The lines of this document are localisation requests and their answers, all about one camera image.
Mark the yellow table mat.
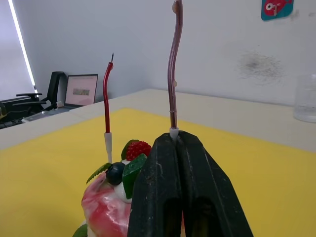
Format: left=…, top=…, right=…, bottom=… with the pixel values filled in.
left=0, top=107, right=316, bottom=237

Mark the black office chair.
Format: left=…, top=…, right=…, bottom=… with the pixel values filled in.
left=0, top=71, right=66, bottom=130

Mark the clear glass jar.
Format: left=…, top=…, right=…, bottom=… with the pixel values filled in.
left=293, top=74, right=316, bottom=123

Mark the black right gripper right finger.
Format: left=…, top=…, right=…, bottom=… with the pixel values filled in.
left=176, top=130, right=254, bottom=237

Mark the red wavy candle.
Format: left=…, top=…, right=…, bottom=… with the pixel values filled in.
left=102, top=52, right=115, bottom=164

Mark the pink toy cake with fruit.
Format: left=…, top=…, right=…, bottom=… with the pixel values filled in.
left=72, top=139, right=153, bottom=237

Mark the open laptop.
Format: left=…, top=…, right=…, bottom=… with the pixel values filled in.
left=40, top=74, right=99, bottom=117

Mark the dark purple wavy candle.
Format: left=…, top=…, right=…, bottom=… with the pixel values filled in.
left=167, top=0, right=185, bottom=142

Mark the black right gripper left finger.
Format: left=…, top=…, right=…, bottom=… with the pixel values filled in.
left=126, top=132, right=183, bottom=237

